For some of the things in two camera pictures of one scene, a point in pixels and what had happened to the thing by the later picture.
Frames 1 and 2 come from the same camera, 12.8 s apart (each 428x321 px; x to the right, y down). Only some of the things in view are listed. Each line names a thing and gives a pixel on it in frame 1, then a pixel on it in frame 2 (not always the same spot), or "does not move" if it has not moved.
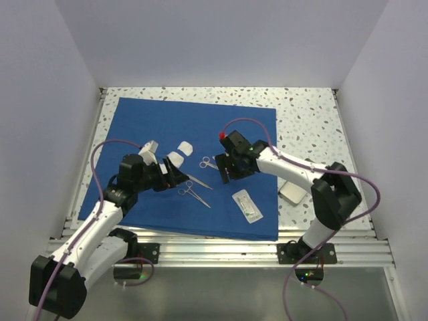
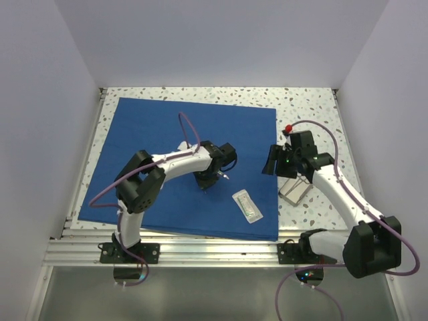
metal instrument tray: [292, 193] does not move
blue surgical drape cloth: [244, 207] does not move
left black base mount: [149, 251] does not move
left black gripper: [173, 178] → [204, 184]
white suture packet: [247, 206] does not move
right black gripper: [223, 161] → [276, 152]
